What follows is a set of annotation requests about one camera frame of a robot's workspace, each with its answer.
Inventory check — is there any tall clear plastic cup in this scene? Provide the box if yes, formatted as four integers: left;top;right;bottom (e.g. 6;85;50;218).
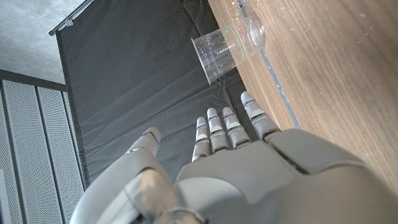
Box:
191;12;267;85

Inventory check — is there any black backdrop curtain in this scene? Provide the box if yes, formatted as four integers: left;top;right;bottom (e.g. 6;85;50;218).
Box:
55;0;259;190

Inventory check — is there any black backdrop stand pole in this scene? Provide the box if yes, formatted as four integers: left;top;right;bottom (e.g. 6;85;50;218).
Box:
48;0;94;37

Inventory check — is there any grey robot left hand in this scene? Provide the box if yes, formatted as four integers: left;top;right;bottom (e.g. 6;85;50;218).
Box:
70;91;398;224

